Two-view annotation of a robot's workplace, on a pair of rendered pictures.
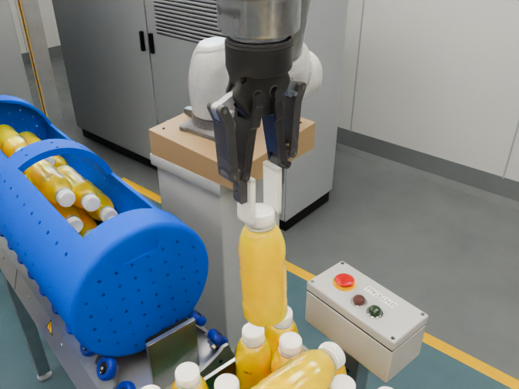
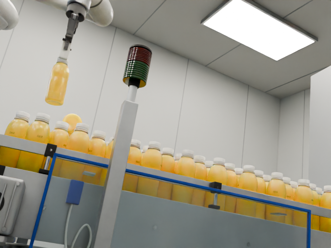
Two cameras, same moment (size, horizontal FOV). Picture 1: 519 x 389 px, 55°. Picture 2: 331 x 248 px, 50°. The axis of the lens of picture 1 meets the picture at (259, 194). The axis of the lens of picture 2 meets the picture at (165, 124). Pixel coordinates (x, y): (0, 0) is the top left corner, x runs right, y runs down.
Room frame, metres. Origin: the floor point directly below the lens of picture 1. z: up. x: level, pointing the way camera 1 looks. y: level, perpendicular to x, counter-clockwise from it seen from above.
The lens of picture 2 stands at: (-0.30, 0.93, 0.77)
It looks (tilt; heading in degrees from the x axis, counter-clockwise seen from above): 19 degrees up; 294
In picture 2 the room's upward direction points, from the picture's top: 9 degrees clockwise
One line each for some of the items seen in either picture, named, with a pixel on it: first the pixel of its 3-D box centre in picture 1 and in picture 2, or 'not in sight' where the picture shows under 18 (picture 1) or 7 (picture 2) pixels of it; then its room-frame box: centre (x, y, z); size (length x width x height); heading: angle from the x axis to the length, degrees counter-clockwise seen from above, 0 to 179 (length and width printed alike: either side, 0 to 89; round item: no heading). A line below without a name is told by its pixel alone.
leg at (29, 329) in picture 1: (26, 321); not in sight; (1.40, 0.90, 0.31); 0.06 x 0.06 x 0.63; 40
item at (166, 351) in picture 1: (171, 353); not in sight; (0.65, 0.16, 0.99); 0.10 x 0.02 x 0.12; 130
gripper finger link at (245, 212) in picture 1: (245, 199); (65, 50); (0.54, 0.02, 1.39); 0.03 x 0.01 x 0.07; 41
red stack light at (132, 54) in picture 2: not in sight; (139, 59); (0.13, 0.19, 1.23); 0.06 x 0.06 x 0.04
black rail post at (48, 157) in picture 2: not in sight; (48, 159); (0.34, 0.19, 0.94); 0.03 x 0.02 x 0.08; 40
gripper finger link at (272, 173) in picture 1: (272, 187); not in sight; (0.57, -0.02, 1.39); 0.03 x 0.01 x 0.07; 41
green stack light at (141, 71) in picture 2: not in sight; (136, 74); (0.13, 0.19, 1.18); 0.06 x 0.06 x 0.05
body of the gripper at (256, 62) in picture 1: (259, 76); (74, 18); (0.56, 0.00, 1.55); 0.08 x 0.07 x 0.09; 131
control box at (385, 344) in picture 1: (362, 316); not in sight; (0.68, -0.19, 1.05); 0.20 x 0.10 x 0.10; 40
